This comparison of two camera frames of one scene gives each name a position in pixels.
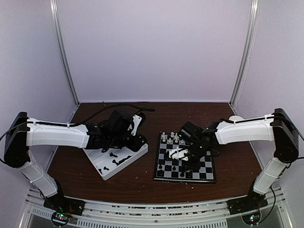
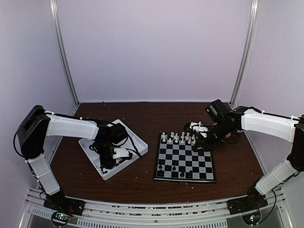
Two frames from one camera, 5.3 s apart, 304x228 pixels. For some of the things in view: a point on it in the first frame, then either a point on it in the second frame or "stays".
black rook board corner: (160, 173) stays
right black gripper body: (198, 151) -> (221, 131)
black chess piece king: (189, 175) stays
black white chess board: (168, 169) stays
